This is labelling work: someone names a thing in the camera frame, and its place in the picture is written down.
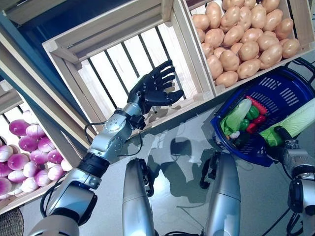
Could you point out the right five-finger robot hand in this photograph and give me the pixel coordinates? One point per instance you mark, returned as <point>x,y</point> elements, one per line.
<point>285,138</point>

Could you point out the left five-finger robot hand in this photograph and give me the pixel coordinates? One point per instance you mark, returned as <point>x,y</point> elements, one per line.
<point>150,91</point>

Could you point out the napa cabbage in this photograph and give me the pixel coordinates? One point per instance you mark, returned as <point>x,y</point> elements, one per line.
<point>295,120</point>
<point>236,115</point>

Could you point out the blue plastic shopping basket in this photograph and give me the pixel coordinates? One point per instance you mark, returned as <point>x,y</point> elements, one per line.
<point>283,91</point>

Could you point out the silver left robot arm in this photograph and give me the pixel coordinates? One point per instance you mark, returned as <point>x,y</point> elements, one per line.
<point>110,137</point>

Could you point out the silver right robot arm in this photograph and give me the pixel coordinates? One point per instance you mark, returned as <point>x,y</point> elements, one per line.
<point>302,159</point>

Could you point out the woven wicker basket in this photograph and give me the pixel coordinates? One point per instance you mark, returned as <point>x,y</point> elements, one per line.
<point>11,223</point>

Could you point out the red bell pepper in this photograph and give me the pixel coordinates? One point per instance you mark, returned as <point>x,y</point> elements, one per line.
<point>251,127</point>
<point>259,119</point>

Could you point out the green bell pepper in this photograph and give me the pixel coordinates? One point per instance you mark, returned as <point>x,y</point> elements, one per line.
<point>252,112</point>
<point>243,124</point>

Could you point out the red toy carrot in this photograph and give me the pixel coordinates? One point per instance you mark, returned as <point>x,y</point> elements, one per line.
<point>257,105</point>

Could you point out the dark green pepper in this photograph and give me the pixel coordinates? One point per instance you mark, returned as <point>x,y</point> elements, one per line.
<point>239,142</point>

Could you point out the white garlic bulb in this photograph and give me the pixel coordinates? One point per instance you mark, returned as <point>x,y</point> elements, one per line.
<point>234,134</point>

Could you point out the wooden slatted crate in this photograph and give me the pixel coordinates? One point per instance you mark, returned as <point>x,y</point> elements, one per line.
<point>37,196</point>
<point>304,22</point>
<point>98,73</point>

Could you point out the tan potato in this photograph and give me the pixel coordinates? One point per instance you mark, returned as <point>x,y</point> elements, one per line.
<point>245,18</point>
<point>248,51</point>
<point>207,49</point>
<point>233,4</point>
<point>249,3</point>
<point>214,66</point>
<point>268,42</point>
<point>284,28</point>
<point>214,38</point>
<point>199,22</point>
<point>236,48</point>
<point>270,56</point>
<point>227,79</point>
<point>270,5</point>
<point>229,60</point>
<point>213,15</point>
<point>230,19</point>
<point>200,35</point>
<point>258,16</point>
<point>291,48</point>
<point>252,35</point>
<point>273,20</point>
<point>249,68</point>
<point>219,52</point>
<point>233,35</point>

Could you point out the silver right robot leg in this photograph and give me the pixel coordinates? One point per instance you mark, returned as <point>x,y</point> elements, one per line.
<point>224,196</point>

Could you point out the silver robot leg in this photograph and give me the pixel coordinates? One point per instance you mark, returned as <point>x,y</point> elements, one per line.
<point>135,196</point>
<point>224,196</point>

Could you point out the wooden display shelf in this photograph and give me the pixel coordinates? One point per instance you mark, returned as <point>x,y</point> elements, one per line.
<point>49,105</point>

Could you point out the silver left robot leg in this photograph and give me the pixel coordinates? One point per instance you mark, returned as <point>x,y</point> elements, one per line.
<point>135,196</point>

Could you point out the purple white onion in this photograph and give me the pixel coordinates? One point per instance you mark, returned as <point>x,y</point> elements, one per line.
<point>35,130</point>
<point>43,178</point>
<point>31,169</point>
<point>18,161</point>
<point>16,176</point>
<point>31,117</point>
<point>6,153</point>
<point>14,189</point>
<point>6,168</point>
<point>28,144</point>
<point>29,185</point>
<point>39,156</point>
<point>6,185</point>
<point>66,164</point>
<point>55,156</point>
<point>46,144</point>
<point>56,172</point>
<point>19,127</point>

